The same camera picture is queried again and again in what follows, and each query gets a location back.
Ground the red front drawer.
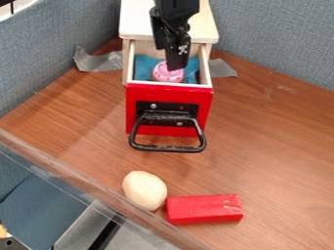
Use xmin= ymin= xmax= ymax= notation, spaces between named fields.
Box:
xmin=119 ymin=39 xmax=216 ymax=154

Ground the white wooden cabinet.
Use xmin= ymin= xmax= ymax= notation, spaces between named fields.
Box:
xmin=117 ymin=0 xmax=221 ymax=45

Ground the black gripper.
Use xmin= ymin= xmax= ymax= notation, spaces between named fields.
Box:
xmin=148 ymin=0 xmax=203 ymax=72

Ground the grey tape piece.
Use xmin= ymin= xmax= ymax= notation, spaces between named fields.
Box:
xmin=71 ymin=45 xmax=124 ymax=73
xmin=207 ymin=58 xmax=239 ymax=79

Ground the cream toy egg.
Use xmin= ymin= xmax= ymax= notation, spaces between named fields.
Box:
xmin=121 ymin=170 xmax=170 ymax=212

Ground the pink plush toy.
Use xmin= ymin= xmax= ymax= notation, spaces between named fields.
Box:
xmin=149 ymin=60 xmax=188 ymax=84

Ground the blue cloth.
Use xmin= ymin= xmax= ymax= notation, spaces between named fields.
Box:
xmin=131 ymin=54 xmax=201 ymax=85

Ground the red block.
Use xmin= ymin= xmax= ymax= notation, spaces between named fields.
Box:
xmin=164 ymin=193 xmax=246 ymax=226

